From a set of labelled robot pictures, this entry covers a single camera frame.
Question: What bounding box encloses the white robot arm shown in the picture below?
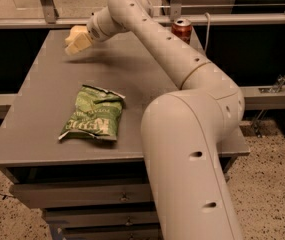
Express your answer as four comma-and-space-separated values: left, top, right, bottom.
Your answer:
66, 0, 245, 240

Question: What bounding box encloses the yellow sponge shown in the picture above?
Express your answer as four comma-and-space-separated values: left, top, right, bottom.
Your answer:
65, 25, 87, 45

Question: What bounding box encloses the white cable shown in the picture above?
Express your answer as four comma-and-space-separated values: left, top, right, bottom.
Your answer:
202, 12, 212, 53

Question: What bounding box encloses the top grey drawer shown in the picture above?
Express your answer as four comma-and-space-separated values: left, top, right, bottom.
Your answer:
9, 177, 230, 209

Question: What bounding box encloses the red Coca-Cola can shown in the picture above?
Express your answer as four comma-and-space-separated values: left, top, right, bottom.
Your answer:
171, 18, 192, 44

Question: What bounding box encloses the bottom grey drawer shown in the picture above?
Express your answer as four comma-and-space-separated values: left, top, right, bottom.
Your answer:
63, 223, 163, 240

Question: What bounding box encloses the middle grey drawer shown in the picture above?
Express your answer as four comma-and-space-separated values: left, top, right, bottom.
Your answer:
44, 206, 159, 228

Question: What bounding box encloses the grey drawer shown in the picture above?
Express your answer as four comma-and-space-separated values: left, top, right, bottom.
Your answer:
44, 206, 159, 228
9, 177, 230, 209
63, 223, 163, 240

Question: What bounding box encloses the grey drawer cabinet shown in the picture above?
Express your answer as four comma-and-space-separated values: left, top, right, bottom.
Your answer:
0, 31, 244, 240

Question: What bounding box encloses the green jalapeno chip bag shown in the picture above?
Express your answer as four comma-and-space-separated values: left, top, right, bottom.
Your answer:
58, 85, 124, 141

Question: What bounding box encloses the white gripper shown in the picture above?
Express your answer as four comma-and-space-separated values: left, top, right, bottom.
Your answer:
65, 13, 111, 55

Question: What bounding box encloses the grey metal railing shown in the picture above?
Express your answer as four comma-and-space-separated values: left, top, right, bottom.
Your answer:
0, 5, 285, 29

